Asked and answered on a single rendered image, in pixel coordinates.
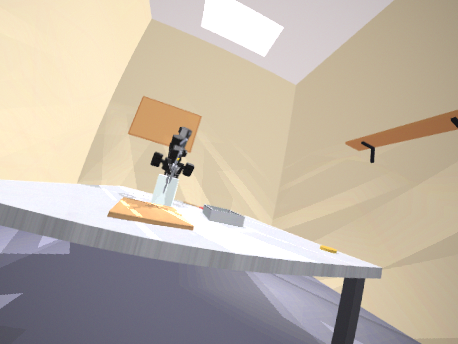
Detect light wooden board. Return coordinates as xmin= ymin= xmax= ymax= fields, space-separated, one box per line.
xmin=107 ymin=197 xmax=195 ymax=231

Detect yellow flat disc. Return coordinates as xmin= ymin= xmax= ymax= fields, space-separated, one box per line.
xmin=319 ymin=245 xmax=337 ymax=254

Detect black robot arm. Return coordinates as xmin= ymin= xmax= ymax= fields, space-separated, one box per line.
xmin=168 ymin=127 xmax=192 ymax=179

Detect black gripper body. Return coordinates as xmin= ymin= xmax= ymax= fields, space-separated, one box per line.
xmin=150 ymin=152 xmax=194 ymax=177

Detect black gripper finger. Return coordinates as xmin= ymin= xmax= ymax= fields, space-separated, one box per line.
xmin=174 ymin=162 xmax=184 ymax=176
xmin=161 ymin=158 xmax=172 ymax=175

